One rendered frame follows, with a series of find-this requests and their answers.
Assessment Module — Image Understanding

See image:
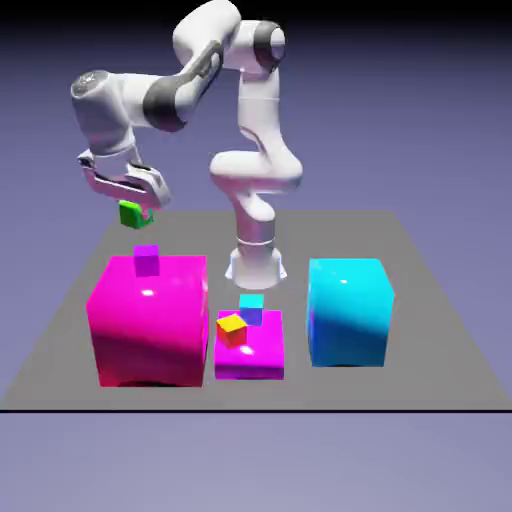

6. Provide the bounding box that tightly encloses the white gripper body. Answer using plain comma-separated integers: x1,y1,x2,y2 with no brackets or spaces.
81,160,172,211

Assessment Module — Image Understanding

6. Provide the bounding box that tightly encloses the small green cube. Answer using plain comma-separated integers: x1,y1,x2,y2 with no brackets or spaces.
118,200,154,230

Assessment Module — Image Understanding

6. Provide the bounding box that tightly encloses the small purple cube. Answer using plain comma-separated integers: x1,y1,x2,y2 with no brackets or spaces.
133,244,161,278

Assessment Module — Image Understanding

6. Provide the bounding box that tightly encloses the small cyan cube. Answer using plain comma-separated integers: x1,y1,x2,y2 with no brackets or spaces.
238,293,265,327

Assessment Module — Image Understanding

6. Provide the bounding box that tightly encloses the small yellow cube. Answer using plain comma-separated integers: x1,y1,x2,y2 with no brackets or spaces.
216,312,248,350

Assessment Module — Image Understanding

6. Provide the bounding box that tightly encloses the large pink box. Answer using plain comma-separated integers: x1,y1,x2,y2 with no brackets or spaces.
85,254,210,388

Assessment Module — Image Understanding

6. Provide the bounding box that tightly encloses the large magenta box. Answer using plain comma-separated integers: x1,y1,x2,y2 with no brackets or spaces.
214,309,286,381

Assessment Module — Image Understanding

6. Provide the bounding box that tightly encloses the large cyan box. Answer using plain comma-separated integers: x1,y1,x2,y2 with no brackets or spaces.
306,257,396,368

